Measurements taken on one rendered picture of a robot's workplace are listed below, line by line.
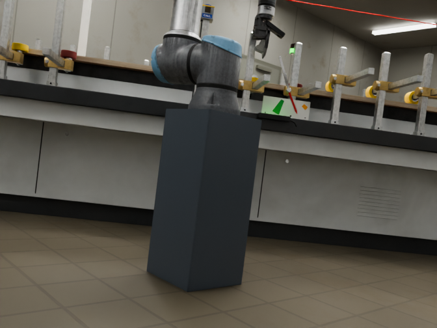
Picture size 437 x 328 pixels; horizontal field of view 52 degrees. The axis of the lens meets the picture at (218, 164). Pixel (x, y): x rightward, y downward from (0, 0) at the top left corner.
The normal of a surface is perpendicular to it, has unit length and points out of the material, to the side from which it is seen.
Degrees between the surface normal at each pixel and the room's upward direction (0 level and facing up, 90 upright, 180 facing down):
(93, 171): 90
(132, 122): 90
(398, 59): 90
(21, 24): 90
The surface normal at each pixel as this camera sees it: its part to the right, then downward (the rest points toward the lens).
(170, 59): -0.49, 0.02
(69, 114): 0.11, 0.04
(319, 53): 0.66, 0.10
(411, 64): -0.74, -0.08
